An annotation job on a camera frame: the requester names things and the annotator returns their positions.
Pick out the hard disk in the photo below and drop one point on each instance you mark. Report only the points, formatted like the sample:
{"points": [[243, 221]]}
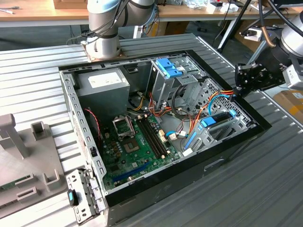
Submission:
{"points": [[208, 122]]}

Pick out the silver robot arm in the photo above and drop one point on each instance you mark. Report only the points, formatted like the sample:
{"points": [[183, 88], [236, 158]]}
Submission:
{"points": [[101, 45]]}

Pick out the grey metal disk bay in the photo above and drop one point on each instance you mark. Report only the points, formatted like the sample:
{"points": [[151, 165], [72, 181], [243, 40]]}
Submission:
{"points": [[206, 139]]}

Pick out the labelled cardboard box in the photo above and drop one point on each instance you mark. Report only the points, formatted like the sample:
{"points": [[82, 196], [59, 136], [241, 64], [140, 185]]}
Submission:
{"points": [[287, 101]]}

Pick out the plain brown cardboard box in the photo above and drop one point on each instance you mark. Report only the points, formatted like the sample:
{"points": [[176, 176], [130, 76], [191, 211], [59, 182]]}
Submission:
{"points": [[246, 45]]}

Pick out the wooden desk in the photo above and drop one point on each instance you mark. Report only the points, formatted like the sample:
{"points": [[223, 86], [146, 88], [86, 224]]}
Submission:
{"points": [[189, 15], [35, 13]]}

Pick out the grey metal drive cage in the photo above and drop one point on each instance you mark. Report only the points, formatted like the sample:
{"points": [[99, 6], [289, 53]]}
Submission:
{"points": [[163, 89]]}

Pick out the white paper label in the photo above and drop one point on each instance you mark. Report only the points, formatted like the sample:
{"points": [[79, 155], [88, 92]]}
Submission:
{"points": [[187, 152]]}

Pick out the white board connector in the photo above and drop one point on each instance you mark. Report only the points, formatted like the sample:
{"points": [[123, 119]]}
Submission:
{"points": [[162, 136]]}

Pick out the black PC case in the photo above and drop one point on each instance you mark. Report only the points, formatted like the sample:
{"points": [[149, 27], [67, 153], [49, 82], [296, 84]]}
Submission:
{"points": [[189, 170]]}

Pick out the black RAM slot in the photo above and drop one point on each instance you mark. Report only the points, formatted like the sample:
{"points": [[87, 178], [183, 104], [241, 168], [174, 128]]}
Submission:
{"points": [[152, 137], [158, 136], [155, 137], [149, 138]]}

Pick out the CPU socket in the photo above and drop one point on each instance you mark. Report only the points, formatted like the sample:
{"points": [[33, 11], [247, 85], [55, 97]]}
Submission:
{"points": [[131, 145]]}

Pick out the blue expansion slot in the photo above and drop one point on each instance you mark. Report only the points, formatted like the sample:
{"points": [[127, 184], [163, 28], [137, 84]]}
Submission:
{"points": [[132, 171]]}

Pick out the grey power supply unit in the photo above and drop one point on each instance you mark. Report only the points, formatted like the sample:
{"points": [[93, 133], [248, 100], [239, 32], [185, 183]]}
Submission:
{"points": [[101, 94]]}

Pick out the green motherboard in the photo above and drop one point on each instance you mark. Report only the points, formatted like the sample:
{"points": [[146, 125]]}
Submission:
{"points": [[123, 160]]}

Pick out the black case fan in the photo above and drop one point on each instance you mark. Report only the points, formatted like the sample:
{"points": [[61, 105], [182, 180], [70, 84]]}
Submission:
{"points": [[93, 127]]}

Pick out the small black plastic clip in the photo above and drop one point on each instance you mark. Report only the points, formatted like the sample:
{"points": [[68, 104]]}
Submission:
{"points": [[94, 151]]}

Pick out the small cardboard box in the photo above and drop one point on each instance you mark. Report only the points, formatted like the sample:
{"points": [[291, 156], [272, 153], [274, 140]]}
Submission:
{"points": [[68, 4]]}

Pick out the blue black retainer latch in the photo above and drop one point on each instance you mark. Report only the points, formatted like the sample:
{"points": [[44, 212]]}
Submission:
{"points": [[73, 197]]}

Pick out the silver expansion card retainer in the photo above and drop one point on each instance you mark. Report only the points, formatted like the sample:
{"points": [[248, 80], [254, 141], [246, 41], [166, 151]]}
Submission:
{"points": [[80, 212]]}

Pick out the grey parts rack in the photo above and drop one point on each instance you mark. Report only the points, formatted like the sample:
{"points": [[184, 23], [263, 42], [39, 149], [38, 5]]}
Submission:
{"points": [[28, 165]]}

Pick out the green RAM stick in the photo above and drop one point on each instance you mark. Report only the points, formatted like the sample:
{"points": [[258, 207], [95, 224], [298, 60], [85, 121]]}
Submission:
{"points": [[11, 184]]}

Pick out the aluminium frame shelf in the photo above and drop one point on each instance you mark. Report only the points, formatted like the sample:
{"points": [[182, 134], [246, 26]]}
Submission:
{"points": [[256, 53]]}

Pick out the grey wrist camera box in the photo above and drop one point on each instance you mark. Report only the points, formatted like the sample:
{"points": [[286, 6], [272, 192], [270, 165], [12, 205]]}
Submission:
{"points": [[293, 76]]}

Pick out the blue plastic drive bracket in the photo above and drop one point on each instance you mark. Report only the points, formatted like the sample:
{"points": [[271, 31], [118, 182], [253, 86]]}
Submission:
{"points": [[175, 72], [164, 63]]}

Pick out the brown square base plate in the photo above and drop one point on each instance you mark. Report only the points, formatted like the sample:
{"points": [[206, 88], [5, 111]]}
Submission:
{"points": [[123, 55]]}

